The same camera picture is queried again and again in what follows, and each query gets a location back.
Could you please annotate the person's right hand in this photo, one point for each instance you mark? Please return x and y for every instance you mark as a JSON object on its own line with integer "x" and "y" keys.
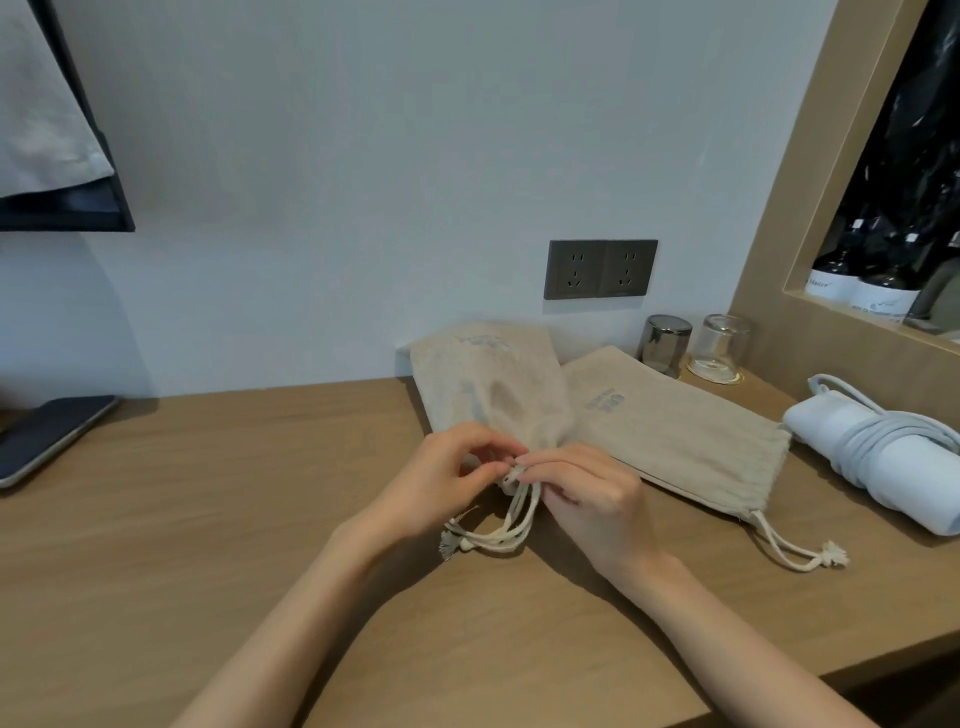
{"x": 607, "y": 517}

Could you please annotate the person's left hand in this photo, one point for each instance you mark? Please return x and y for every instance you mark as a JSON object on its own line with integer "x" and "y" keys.
{"x": 435, "y": 487}

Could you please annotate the white hair dryer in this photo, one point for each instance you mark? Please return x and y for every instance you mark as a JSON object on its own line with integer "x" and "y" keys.
{"x": 915, "y": 480}

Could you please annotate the person's left forearm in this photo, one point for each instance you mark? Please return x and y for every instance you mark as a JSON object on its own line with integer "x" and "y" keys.
{"x": 285, "y": 637}

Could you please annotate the person's right forearm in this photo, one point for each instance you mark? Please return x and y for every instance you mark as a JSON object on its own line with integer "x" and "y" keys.
{"x": 742, "y": 652}

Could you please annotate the black plastic bag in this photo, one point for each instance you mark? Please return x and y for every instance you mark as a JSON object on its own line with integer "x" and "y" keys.
{"x": 915, "y": 120}

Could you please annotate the round gold-rimmed coaster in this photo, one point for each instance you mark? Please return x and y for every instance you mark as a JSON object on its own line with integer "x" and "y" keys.
{"x": 712, "y": 377}

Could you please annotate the grey smoked glass cup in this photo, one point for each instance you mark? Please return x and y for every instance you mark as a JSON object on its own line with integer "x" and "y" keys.
{"x": 666, "y": 345}

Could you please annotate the clear glass cup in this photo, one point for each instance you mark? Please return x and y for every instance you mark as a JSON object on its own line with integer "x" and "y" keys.
{"x": 720, "y": 345}

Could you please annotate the black smartphone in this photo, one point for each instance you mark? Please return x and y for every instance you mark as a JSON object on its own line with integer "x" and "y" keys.
{"x": 52, "y": 435}

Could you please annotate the black television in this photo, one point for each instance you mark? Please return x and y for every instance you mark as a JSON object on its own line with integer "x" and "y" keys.
{"x": 97, "y": 217}

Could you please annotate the white cloth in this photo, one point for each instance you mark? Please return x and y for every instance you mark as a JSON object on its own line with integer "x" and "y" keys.
{"x": 37, "y": 127}

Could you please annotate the wooden niche frame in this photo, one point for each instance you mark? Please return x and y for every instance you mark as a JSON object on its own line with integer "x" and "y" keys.
{"x": 772, "y": 337}

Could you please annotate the dark grey wall socket panel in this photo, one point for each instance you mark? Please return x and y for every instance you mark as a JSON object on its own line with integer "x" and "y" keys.
{"x": 600, "y": 270}

